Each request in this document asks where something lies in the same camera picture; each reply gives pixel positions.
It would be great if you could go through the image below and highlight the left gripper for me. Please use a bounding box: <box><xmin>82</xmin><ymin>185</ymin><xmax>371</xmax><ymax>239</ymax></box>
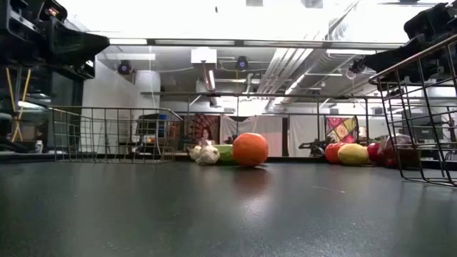
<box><xmin>0</xmin><ymin>0</ymin><xmax>110</xmax><ymax>80</ymax></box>

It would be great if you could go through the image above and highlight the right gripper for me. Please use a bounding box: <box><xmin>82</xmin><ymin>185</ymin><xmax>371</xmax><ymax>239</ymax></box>
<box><xmin>363</xmin><ymin>2</ymin><xmax>457</xmax><ymax>86</ymax></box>

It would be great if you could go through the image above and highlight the large wire basket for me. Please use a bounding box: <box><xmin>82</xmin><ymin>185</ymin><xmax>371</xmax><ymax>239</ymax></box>
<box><xmin>368</xmin><ymin>34</ymin><xmax>457</xmax><ymax>187</ymax></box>

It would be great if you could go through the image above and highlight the dark red pomegranate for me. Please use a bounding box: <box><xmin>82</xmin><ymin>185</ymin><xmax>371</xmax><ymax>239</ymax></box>
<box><xmin>378</xmin><ymin>142</ymin><xmax>419</xmax><ymax>169</ymax></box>

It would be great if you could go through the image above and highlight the orange-yellow lemon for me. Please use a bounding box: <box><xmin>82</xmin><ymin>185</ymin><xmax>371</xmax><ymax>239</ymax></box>
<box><xmin>337</xmin><ymin>143</ymin><xmax>370</xmax><ymax>166</ymax></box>

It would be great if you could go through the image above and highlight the orange-red ribbed tomato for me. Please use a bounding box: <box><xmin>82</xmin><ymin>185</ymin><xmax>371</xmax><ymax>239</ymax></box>
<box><xmin>324</xmin><ymin>142</ymin><xmax>346</xmax><ymax>165</ymax></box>

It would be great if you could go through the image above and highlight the white garlic bulb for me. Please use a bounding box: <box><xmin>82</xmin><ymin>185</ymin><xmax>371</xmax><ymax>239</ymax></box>
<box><xmin>188</xmin><ymin>145</ymin><xmax>203</xmax><ymax>161</ymax></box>
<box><xmin>195</xmin><ymin>145</ymin><xmax>221</xmax><ymax>166</ymax></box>

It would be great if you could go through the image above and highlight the green ridged gourd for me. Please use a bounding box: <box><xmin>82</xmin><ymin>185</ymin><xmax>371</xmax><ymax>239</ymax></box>
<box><xmin>213</xmin><ymin>144</ymin><xmax>236</xmax><ymax>166</ymax></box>

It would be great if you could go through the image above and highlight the orange fruit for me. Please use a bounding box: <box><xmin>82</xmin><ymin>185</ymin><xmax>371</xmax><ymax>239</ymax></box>
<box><xmin>232</xmin><ymin>132</ymin><xmax>269</xmax><ymax>168</ymax></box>

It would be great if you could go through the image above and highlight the ceiling light tube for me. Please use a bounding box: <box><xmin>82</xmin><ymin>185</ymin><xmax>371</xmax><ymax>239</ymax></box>
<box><xmin>109</xmin><ymin>38</ymin><xmax>148</xmax><ymax>46</ymax></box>
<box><xmin>243</xmin><ymin>40</ymin><xmax>324</xmax><ymax>48</ymax></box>
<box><xmin>154</xmin><ymin>39</ymin><xmax>236</xmax><ymax>46</ymax></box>

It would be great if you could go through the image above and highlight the black hanging ceiling device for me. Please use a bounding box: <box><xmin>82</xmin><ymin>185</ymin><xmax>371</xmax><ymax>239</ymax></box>
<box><xmin>348</xmin><ymin>58</ymin><xmax>366</xmax><ymax>75</ymax></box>

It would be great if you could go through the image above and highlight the black background monitor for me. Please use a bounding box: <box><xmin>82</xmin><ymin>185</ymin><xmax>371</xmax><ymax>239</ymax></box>
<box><xmin>137</xmin><ymin>113</ymin><xmax>169</xmax><ymax>140</ymax></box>

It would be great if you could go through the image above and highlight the colourful patchwork tapestry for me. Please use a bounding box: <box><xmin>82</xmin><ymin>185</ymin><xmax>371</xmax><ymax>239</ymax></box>
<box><xmin>325</xmin><ymin>116</ymin><xmax>359</xmax><ymax>144</ymax></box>

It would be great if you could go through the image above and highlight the white ceiling box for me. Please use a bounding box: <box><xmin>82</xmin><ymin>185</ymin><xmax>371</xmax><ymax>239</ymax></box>
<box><xmin>191</xmin><ymin>47</ymin><xmax>218</xmax><ymax>64</ymax></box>

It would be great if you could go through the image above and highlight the white hanging sheet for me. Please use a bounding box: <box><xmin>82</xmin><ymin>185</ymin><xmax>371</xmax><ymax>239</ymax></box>
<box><xmin>256</xmin><ymin>116</ymin><xmax>283</xmax><ymax>157</ymax></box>
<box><xmin>220</xmin><ymin>114</ymin><xmax>258</xmax><ymax>143</ymax></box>
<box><xmin>288</xmin><ymin>114</ymin><xmax>328</xmax><ymax>157</ymax></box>

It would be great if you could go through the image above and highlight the red mandala tapestry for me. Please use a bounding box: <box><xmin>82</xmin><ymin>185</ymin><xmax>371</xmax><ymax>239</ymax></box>
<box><xmin>185</xmin><ymin>114</ymin><xmax>221</xmax><ymax>147</ymax></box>

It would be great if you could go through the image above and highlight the person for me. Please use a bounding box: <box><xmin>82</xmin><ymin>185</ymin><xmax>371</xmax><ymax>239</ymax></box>
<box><xmin>199</xmin><ymin>127</ymin><xmax>215</xmax><ymax>147</ymax></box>

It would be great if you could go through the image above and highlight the small wire basket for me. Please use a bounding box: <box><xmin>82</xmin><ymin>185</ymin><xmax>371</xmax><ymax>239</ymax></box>
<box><xmin>49</xmin><ymin>106</ymin><xmax>184</xmax><ymax>164</ymax></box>

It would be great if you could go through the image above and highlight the yellow hanging cable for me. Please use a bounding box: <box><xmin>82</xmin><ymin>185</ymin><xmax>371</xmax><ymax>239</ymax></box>
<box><xmin>5</xmin><ymin>66</ymin><xmax>32</xmax><ymax>143</ymax></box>

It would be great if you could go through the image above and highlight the white corrugated ceiling duct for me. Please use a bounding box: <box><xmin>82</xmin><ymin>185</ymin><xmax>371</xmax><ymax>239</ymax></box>
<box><xmin>274</xmin><ymin>48</ymin><xmax>361</xmax><ymax>108</ymax></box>

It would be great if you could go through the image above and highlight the black pipe frame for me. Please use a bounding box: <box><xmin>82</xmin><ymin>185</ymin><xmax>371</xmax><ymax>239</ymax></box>
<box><xmin>140</xmin><ymin>91</ymin><xmax>371</xmax><ymax>146</ymax></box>

